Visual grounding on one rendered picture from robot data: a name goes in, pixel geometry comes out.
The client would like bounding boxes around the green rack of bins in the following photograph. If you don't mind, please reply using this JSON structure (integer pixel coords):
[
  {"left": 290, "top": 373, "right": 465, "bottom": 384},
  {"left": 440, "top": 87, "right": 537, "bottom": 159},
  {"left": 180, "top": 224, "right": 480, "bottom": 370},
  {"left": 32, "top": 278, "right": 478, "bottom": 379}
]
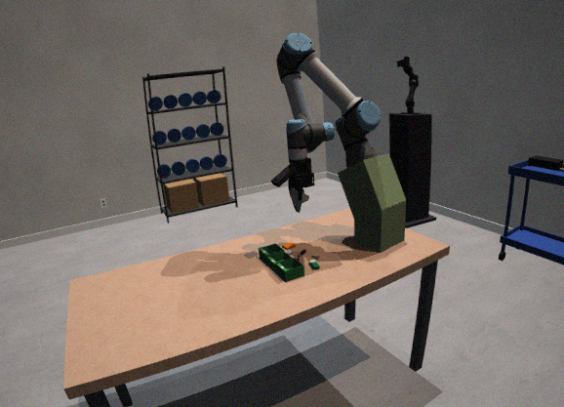
[{"left": 259, "top": 243, "right": 304, "bottom": 282}]

